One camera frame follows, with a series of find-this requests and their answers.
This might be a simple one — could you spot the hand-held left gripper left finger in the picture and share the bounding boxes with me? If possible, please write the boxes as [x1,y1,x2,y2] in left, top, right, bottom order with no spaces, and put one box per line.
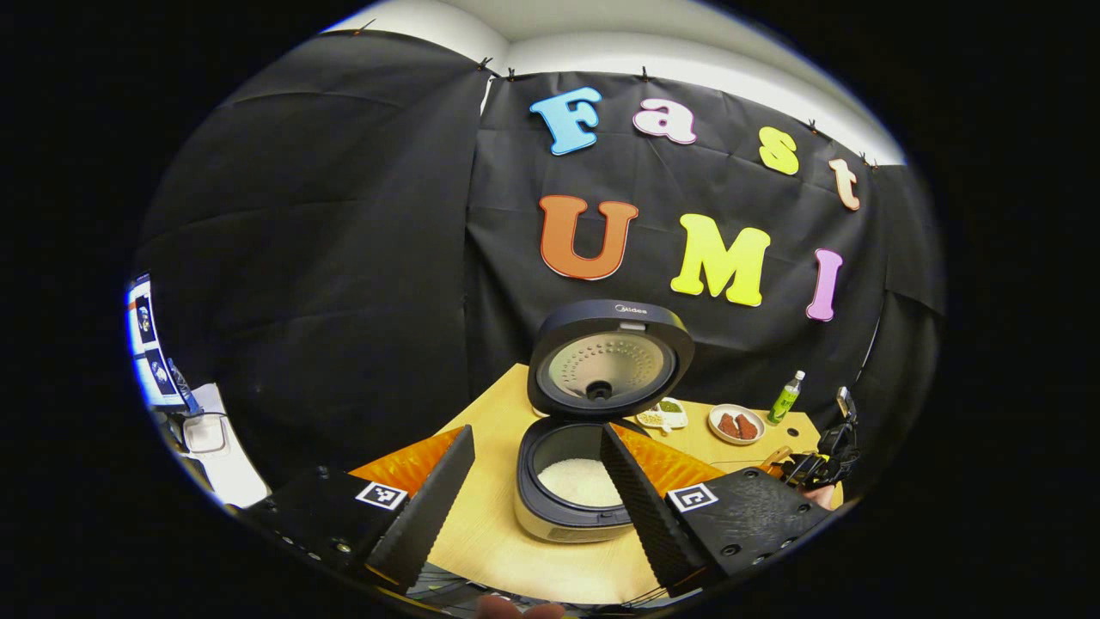
[236,426,476,596]

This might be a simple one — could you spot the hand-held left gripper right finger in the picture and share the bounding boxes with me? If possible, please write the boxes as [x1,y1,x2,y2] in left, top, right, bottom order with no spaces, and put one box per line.
[600,423,839,599]

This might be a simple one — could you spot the dark grey rice cooker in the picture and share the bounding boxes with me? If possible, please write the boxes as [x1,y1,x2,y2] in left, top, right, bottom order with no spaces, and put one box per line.
[514,299,696,545]

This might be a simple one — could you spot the green drink bottle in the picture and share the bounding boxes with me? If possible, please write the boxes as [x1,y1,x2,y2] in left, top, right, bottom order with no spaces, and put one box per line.
[767,371,807,427]

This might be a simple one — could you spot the white round plate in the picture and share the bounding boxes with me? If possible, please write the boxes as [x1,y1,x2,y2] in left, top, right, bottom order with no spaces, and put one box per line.
[708,404,767,446]

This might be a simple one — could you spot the white divided bean dish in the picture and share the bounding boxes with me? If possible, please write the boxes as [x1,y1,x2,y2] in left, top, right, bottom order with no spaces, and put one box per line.
[636,397,689,433]

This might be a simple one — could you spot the white side table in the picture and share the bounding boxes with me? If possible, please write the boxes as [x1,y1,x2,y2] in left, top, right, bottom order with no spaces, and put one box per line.
[172,383,270,509]

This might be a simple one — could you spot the black backdrop cloth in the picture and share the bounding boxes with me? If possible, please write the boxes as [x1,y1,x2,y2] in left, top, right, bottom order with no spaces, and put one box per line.
[133,30,946,491]

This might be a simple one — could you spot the computer monitor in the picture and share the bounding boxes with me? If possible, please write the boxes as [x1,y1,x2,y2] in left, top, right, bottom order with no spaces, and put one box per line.
[127,273,186,410]

